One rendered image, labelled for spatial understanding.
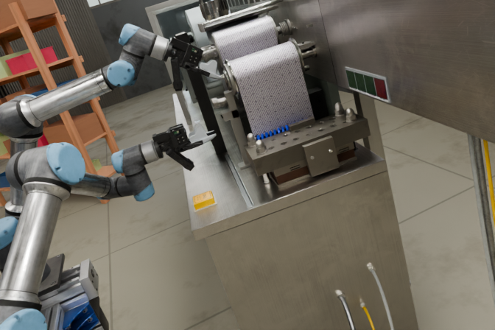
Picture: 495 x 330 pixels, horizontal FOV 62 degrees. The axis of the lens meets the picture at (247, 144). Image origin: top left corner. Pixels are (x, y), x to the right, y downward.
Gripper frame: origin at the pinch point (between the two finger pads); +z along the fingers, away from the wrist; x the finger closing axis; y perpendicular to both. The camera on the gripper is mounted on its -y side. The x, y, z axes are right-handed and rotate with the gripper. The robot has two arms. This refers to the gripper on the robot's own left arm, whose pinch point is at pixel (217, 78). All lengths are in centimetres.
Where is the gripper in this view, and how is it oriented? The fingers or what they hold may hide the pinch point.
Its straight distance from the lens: 150.2
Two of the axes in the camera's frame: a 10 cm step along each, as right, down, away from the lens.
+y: 3.9, -9.0, -1.9
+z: 9.0, 3.3, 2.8
